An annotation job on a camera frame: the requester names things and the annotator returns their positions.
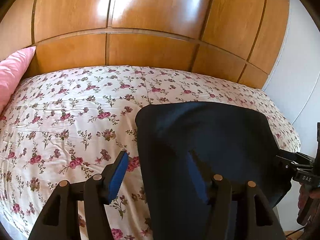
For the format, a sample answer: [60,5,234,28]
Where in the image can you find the black pants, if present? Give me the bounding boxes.
[135,102,291,239]

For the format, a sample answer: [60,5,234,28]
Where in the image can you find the person right hand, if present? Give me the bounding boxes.
[298,183,320,209]

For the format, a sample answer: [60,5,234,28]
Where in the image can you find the floral bed sheet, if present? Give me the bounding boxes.
[1,66,301,239]

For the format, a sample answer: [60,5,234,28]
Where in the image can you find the pink pillow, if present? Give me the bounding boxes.
[0,46,36,112]

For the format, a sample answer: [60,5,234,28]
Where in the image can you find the wooden wardrobe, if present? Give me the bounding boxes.
[1,0,290,88]

